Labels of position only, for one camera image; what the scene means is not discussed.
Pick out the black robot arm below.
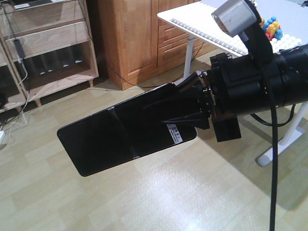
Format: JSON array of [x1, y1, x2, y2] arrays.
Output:
[[143, 45, 308, 142]]

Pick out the colourful toy blocks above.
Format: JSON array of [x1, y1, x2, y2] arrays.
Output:
[[259, 16, 283, 41]]

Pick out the white desk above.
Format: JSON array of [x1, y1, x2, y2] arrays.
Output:
[[157, 0, 308, 166]]

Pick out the black smartphone with sticker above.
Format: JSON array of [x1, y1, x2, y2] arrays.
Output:
[[57, 83, 197, 177]]

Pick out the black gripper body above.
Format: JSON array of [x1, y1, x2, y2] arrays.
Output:
[[204, 53, 282, 142]]

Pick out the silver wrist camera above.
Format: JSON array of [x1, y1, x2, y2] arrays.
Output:
[[211, 0, 260, 37]]

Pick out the wooden cabinet with drawers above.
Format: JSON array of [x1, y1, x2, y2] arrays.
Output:
[[96, 0, 222, 91]]

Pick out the wooden shelf unit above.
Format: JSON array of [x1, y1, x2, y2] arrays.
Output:
[[0, 0, 99, 106]]

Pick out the black camera cable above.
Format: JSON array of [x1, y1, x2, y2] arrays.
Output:
[[240, 31, 280, 231]]

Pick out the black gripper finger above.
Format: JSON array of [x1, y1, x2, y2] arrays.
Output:
[[143, 94, 209, 130], [176, 71, 203, 93]]

